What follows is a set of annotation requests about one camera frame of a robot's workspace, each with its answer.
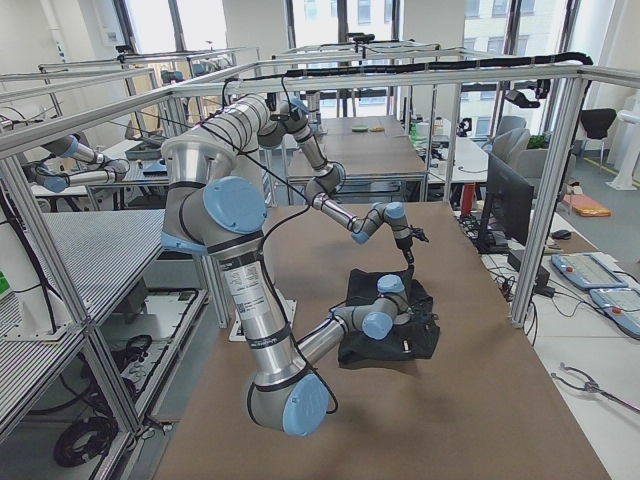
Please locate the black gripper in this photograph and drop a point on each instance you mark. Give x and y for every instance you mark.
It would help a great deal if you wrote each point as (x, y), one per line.
(403, 243)

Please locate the black graphic t-shirt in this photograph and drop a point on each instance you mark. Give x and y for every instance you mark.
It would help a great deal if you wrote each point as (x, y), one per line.
(416, 338)

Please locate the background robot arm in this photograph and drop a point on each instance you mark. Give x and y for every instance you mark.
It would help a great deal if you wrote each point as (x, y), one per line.
(92, 167)

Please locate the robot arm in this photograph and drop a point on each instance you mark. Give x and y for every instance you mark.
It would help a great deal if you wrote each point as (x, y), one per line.
(267, 123)
(211, 212)

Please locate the black Huawei monitor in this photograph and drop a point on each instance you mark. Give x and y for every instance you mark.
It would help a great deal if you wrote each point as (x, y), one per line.
(508, 201)

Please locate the teach pendant with red button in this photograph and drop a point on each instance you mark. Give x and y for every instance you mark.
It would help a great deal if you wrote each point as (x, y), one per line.
(585, 271)

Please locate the striped metal table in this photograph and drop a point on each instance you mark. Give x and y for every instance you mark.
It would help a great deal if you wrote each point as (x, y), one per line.
(104, 253)

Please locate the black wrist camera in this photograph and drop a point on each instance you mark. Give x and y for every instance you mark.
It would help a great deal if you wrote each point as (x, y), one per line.
(418, 234)

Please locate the aluminium frame post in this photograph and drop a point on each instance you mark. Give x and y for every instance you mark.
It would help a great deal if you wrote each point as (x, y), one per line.
(552, 176)

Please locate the green handled reacher tool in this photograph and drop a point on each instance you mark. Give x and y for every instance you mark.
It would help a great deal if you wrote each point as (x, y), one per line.
(590, 385)

